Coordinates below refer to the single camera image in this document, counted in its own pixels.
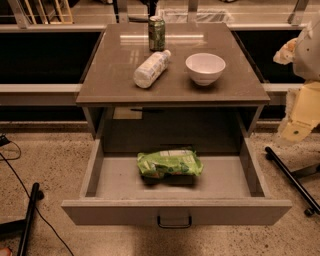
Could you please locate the black floor cable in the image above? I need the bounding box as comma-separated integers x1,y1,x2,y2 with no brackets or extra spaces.
0,133,76,256

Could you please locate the black stand leg left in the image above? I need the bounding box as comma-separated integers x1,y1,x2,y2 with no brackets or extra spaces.
0,183,44,256

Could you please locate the white bowl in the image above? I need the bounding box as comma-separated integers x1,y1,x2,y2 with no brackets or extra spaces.
185,53,226,86

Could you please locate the black stand leg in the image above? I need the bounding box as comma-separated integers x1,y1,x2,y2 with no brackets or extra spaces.
265,147,320,217
0,183,44,256

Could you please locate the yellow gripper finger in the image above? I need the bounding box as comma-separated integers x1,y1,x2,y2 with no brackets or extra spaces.
277,81,320,143
273,38,297,65

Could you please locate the clear plastic bottle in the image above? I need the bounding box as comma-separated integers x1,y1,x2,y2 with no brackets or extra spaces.
133,50,171,89

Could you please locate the wooden rack in background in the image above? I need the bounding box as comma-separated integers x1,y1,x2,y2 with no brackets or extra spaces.
20,0,74,25

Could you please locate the green rice chip bag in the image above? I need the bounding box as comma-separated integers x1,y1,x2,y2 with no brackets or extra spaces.
137,148,203,179

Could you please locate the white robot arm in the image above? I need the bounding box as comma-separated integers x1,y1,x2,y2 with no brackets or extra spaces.
273,12,320,145

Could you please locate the open grey drawer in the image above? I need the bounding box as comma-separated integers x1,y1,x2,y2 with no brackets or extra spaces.
62,139,292,226

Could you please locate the green soda can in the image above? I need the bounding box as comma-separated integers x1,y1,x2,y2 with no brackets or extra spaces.
148,16,165,51

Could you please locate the black stand leg right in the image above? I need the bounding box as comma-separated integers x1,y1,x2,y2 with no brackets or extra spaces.
265,147,320,217

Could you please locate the grey cabinet with counter top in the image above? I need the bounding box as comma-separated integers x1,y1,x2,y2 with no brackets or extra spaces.
77,23,269,154

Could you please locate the black drawer handle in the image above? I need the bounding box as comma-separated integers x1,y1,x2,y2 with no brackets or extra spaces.
157,216,192,229

